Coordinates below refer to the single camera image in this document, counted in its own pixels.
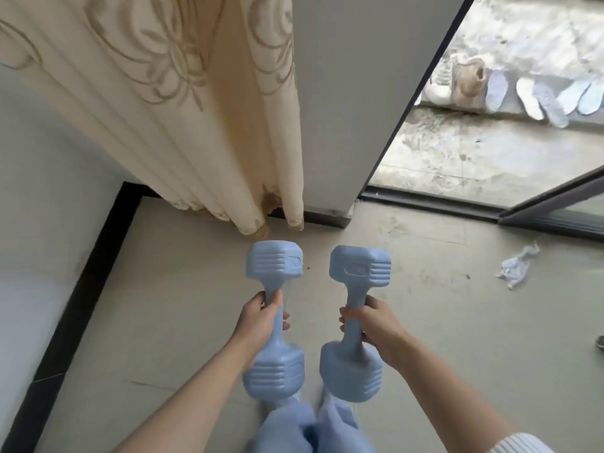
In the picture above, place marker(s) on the person's left hand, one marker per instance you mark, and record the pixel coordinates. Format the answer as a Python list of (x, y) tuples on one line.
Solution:
[(252, 327)]

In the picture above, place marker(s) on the dark sliding door frame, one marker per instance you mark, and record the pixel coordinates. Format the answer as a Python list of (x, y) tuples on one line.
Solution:
[(552, 202)]

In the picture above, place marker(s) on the dark door floor track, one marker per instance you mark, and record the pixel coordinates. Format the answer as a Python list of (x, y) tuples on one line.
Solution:
[(429, 202)]

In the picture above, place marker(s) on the person's white sleeve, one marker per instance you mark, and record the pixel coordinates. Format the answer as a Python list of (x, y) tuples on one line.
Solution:
[(516, 444)]

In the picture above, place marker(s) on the grey blue sock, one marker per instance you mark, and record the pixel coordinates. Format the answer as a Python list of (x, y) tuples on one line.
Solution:
[(552, 106)]

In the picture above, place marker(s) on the person's left thumb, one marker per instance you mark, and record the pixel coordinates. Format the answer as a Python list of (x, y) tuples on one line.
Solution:
[(270, 299)]

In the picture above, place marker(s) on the pale blue sock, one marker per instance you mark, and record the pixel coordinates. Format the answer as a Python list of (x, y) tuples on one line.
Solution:
[(592, 96), (496, 91), (572, 95)]

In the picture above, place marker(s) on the person's light blue trousers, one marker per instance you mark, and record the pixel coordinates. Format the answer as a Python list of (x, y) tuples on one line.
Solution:
[(302, 431)]

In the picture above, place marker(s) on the person's right thumb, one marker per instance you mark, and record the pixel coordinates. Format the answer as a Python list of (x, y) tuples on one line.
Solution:
[(373, 302)]

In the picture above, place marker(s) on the brown fluffy boot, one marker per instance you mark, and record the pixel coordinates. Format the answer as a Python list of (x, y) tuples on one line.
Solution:
[(469, 84)]

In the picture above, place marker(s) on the crumpled white cloth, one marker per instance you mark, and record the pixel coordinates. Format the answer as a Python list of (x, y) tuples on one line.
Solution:
[(516, 267)]

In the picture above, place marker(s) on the person's right forearm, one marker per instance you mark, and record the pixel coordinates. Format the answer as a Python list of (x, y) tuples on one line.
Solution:
[(448, 400)]

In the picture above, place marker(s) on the white sock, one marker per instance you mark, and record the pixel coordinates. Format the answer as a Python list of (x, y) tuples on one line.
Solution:
[(528, 98)]

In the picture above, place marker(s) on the white sneaker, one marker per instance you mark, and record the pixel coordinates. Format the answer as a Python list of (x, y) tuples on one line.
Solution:
[(436, 84)]

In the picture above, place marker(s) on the person's left forearm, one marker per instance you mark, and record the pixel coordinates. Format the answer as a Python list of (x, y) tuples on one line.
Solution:
[(188, 400)]

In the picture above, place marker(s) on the light blue plastic dumbbell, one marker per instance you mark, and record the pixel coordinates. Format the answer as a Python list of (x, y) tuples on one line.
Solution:
[(276, 370), (351, 367)]

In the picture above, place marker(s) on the beige embroidered curtain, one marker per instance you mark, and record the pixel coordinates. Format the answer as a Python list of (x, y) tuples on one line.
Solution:
[(155, 89)]

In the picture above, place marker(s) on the person's right hand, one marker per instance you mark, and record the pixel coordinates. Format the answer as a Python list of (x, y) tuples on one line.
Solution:
[(382, 330)]

